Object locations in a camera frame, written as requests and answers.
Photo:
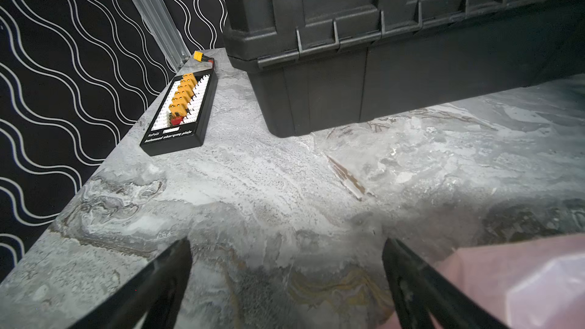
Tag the yellow connector plug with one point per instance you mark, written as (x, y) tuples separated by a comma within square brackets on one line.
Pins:
[(201, 57)]

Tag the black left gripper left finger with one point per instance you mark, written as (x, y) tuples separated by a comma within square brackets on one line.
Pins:
[(151, 298)]

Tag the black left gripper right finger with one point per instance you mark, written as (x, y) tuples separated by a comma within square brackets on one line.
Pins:
[(423, 298)]

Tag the black toolbox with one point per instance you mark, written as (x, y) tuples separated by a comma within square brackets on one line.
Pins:
[(318, 64)]

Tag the aluminium frame post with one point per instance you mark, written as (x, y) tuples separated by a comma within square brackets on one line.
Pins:
[(158, 20)]

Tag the pink plastic bag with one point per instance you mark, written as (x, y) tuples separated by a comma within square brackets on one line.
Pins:
[(534, 284)]

